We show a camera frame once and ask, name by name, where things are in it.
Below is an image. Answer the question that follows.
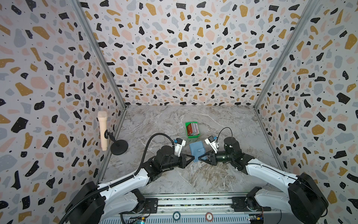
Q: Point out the stack of cards in tray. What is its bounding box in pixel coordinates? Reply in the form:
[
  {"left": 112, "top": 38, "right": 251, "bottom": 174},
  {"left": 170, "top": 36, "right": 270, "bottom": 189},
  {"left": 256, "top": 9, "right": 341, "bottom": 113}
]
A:
[{"left": 186, "top": 122, "right": 199, "bottom": 136}]

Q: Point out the green plastic card tray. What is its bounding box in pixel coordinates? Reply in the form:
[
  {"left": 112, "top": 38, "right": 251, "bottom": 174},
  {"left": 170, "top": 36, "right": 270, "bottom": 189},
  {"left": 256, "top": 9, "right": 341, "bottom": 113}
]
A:
[{"left": 185, "top": 122, "right": 200, "bottom": 139}]

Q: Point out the blue card holder wallet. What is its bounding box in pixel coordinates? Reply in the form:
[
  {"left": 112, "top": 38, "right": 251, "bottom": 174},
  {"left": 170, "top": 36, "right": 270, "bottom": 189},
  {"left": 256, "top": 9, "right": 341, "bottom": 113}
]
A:
[{"left": 189, "top": 141, "right": 206, "bottom": 162}]

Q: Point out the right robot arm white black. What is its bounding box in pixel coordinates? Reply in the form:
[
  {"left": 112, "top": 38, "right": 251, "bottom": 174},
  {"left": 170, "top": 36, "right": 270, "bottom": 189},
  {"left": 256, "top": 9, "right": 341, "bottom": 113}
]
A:
[{"left": 198, "top": 136, "right": 329, "bottom": 224}]

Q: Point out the green round sticker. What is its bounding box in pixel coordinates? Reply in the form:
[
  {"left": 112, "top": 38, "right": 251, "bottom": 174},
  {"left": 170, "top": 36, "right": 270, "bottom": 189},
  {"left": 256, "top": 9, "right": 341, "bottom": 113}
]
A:
[{"left": 172, "top": 211, "right": 181, "bottom": 221}]

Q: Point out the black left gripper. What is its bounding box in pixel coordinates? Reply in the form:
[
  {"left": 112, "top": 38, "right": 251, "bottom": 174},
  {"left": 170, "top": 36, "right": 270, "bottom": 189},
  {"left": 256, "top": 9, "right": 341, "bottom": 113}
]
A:
[{"left": 163, "top": 153, "right": 198, "bottom": 172}]

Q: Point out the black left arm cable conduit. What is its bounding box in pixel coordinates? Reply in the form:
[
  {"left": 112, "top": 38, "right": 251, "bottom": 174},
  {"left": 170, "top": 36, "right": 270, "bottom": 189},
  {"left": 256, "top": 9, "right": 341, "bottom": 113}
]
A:
[{"left": 58, "top": 133, "right": 176, "bottom": 224}]

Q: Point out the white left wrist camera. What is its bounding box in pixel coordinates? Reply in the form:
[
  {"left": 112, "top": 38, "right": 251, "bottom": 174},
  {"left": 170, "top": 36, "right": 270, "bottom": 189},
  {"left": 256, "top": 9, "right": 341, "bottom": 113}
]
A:
[{"left": 174, "top": 138, "right": 186, "bottom": 157}]

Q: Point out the red round sticker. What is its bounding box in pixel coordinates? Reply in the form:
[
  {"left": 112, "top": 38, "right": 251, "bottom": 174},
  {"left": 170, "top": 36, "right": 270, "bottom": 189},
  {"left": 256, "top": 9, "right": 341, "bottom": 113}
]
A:
[{"left": 205, "top": 212, "right": 213, "bottom": 222}]

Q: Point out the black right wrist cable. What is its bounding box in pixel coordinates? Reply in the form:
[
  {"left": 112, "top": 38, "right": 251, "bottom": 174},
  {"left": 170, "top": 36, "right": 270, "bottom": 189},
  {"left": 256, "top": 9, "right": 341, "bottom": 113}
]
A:
[{"left": 217, "top": 127, "right": 233, "bottom": 141}]

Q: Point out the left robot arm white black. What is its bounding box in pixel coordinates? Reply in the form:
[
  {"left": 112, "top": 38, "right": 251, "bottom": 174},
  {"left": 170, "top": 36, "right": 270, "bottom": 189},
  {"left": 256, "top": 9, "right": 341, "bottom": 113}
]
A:
[{"left": 60, "top": 146, "right": 195, "bottom": 224}]

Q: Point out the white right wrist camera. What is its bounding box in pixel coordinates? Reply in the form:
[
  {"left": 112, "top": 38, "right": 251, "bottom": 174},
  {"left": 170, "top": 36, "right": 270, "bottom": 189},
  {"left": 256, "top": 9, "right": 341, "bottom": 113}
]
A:
[{"left": 205, "top": 135, "right": 219, "bottom": 154}]

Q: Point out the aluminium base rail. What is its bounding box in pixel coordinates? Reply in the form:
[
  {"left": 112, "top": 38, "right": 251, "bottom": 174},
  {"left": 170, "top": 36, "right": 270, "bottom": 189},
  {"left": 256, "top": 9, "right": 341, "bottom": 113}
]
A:
[{"left": 102, "top": 193, "right": 298, "bottom": 224}]

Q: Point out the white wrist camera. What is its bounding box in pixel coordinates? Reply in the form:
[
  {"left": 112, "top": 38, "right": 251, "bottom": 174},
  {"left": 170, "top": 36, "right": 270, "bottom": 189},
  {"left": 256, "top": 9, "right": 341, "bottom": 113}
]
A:
[
  {"left": 174, "top": 138, "right": 186, "bottom": 157},
  {"left": 205, "top": 135, "right": 219, "bottom": 154}
]

